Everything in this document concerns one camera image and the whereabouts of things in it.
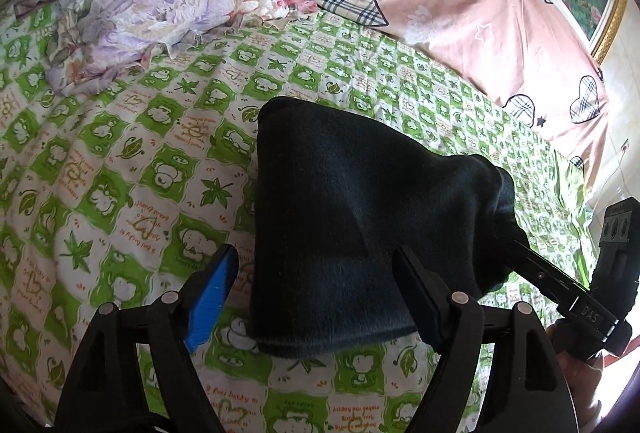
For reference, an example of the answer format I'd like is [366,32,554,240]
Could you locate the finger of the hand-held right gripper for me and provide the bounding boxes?
[509,237,592,311]

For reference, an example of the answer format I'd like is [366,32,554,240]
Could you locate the person's right hand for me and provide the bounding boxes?
[545,318,608,416]

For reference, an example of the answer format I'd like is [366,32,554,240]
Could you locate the black pants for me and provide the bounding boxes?
[248,96,531,359]

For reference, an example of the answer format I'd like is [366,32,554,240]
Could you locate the green printed bed sheet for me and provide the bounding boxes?
[0,3,601,433]

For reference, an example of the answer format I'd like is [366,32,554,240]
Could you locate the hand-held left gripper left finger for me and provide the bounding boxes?
[54,243,241,433]

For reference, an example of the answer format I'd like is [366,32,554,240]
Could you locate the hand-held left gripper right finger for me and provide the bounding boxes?
[394,244,577,433]

